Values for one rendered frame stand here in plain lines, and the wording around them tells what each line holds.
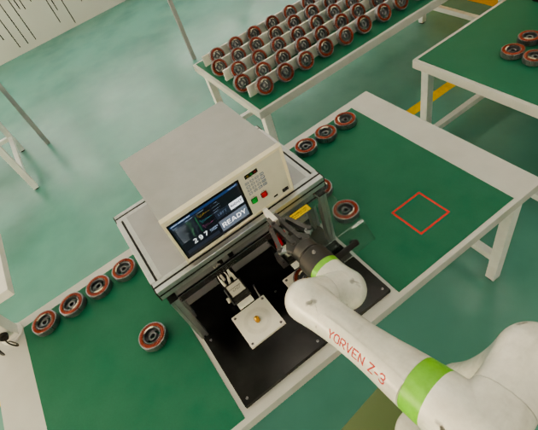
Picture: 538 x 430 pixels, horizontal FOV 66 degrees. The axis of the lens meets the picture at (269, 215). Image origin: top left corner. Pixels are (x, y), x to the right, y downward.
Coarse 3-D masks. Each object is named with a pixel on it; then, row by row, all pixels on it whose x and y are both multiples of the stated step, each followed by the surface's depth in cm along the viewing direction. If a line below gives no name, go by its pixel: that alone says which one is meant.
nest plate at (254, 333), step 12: (264, 300) 157; (240, 312) 156; (252, 312) 155; (264, 312) 154; (276, 312) 152; (240, 324) 153; (252, 324) 152; (264, 324) 151; (276, 324) 149; (252, 336) 149; (264, 336) 148; (252, 348) 146
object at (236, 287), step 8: (232, 272) 154; (232, 280) 152; (240, 280) 149; (224, 288) 151; (232, 288) 147; (240, 288) 146; (248, 288) 148; (232, 296) 145; (240, 296) 146; (248, 296) 148; (240, 304) 147; (248, 304) 147
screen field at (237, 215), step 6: (240, 210) 134; (246, 210) 136; (228, 216) 133; (234, 216) 134; (240, 216) 136; (222, 222) 133; (228, 222) 134; (234, 222) 136; (222, 228) 134; (228, 228) 136
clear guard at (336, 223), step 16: (320, 192) 146; (320, 208) 141; (336, 208) 140; (320, 224) 137; (336, 224) 135; (352, 224) 134; (320, 240) 133; (336, 240) 132; (368, 240) 134; (352, 256) 133
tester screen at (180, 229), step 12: (228, 192) 127; (240, 192) 130; (204, 204) 124; (216, 204) 127; (240, 204) 133; (192, 216) 124; (204, 216) 127; (180, 228) 124; (192, 228) 127; (204, 228) 130; (216, 228) 133; (180, 240) 127
